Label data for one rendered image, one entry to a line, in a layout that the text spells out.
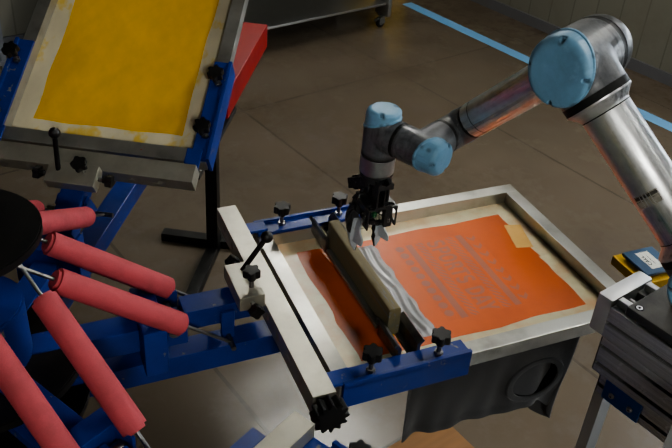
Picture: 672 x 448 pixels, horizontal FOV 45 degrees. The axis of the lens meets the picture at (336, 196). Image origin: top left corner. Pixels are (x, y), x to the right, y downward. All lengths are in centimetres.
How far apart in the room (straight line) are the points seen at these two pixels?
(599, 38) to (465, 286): 87
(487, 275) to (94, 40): 126
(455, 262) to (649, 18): 415
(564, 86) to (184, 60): 125
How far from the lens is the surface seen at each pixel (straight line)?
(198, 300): 180
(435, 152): 158
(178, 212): 394
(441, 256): 212
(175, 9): 241
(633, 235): 422
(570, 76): 133
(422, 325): 189
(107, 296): 163
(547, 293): 208
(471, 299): 200
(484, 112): 163
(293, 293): 189
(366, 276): 185
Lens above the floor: 220
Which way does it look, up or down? 33 degrees down
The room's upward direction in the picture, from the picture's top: 4 degrees clockwise
